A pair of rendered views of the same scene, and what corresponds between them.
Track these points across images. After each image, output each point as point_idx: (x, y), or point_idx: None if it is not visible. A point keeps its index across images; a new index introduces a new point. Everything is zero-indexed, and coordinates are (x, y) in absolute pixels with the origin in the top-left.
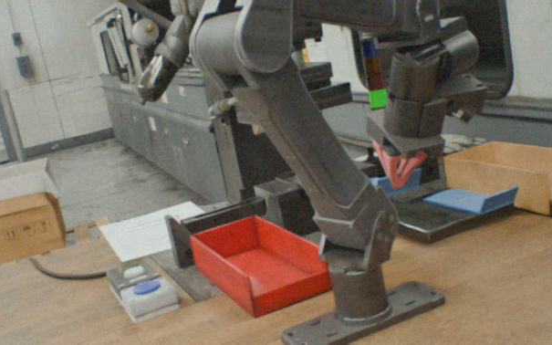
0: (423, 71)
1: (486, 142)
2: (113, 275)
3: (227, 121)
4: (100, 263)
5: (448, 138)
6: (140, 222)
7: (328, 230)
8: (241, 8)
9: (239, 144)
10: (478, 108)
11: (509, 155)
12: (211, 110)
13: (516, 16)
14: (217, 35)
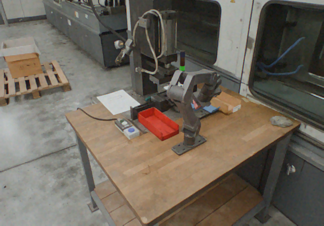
0: (211, 90)
1: None
2: (118, 123)
3: (140, 72)
4: (106, 114)
5: None
6: (109, 96)
7: (185, 126)
8: (177, 81)
9: (143, 79)
10: (218, 94)
11: None
12: (137, 70)
13: (220, 45)
14: (176, 93)
